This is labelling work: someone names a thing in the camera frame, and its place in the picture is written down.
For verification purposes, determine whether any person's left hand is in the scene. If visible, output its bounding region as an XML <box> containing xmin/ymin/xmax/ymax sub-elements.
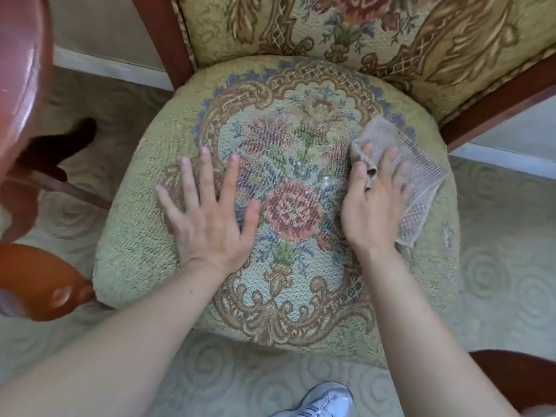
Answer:
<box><xmin>155</xmin><ymin>146</ymin><xmax>263</xmax><ymax>276</ymax></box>

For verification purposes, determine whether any person's right hand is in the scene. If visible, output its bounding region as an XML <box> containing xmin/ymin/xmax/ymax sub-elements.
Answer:
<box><xmin>340</xmin><ymin>142</ymin><xmax>414</xmax><ymax>257</ymax></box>

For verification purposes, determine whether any floral upholstered wooden armchair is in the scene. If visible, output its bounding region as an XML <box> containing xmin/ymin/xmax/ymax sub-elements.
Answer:
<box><xmin>0</xmin><ymin>0</ymin><xmax>556</xmax><ymax>417</ymax></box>

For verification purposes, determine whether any beige cleaning cloth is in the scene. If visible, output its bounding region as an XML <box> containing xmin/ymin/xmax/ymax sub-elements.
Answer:
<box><xmin>350</xmin><ymin>115</ymin><xmax>448</xmax><ymax>248</ymax></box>

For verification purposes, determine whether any person's left forearm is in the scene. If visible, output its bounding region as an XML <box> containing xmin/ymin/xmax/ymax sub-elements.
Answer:
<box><xmin>0</xmin><ymin>260</ymin><xmax>226</xmax><ymax>417</ymax></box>

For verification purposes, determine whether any person's right forearm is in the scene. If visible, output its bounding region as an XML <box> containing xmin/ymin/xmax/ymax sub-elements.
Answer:
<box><xmin>360</xmin><ymin>247</ymin><xmax>518</xmax><ymax>417</ymax></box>

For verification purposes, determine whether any person's right white sneaker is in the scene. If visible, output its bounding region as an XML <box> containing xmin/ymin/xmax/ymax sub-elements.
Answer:
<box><xmin>271</xmin><ymin>382</ymin><xmax>355</xmax><ymax>417</ymax></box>

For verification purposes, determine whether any white baseboard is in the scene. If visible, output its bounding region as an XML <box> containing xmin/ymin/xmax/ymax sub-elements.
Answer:
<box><xmin>52</xmin><ymin>46</ymin><xmax>556</xmax><ymax>181</ymax></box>

